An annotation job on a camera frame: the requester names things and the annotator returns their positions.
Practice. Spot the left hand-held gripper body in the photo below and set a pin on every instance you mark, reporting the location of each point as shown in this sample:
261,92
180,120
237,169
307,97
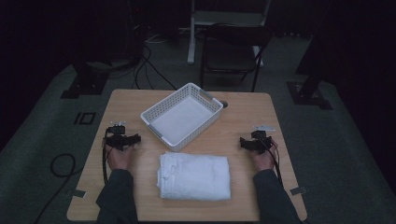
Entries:
116,139

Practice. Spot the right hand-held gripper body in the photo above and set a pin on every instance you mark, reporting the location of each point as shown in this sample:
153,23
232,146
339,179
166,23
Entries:
260,141

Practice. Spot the white perforated plastic basket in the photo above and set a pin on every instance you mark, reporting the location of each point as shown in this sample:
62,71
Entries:
182,119

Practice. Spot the white towel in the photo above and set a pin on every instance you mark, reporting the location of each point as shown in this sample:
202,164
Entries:
194,175

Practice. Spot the person's left hand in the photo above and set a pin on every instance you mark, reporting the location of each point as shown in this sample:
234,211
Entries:
120,158

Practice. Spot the person's right hand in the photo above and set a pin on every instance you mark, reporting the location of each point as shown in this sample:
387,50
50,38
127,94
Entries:
264,161

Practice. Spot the grey tape strip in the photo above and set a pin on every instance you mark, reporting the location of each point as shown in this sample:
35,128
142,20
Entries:
79,193
298,190

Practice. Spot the black folding chair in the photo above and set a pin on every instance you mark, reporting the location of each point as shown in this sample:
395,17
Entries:
232,53

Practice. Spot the black stand with base plate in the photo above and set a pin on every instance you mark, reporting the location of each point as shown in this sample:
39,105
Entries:
85,84
308,93

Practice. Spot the white metal frame stand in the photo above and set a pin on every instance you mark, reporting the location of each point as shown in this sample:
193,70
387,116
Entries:
193,37

